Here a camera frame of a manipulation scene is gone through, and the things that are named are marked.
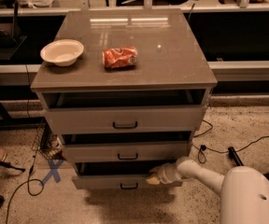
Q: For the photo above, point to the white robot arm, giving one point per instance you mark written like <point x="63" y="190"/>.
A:
<point x="243" y="191"/>

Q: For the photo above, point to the black metal bar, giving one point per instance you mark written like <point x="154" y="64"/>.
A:
<point x="233" y="156"/>

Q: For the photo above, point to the white paper bowl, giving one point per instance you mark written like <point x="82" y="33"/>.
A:
<point x="62" y="52"/>

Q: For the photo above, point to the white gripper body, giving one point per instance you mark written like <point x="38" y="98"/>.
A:
<point x="164" y="174"/>

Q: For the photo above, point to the blue tape cross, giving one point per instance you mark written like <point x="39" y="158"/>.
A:
<point x="53" y="172"/>

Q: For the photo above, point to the black stick tool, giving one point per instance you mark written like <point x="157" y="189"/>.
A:
<point x="10" y="166"/>

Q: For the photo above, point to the crushed orange soda can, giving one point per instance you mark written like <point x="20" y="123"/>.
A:
<point x="119" y="57"/>

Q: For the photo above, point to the wire basket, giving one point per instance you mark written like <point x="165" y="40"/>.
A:
<point x="47" y="143"/>

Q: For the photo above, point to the grey drawer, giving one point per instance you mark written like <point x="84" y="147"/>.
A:
<point x="110" y="147"/>
<point x="114" y="175"/>
<point x="126" y="111"/>

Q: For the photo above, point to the grey drawer cabinet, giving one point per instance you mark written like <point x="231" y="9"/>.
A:
<point x="168" y="55"/>

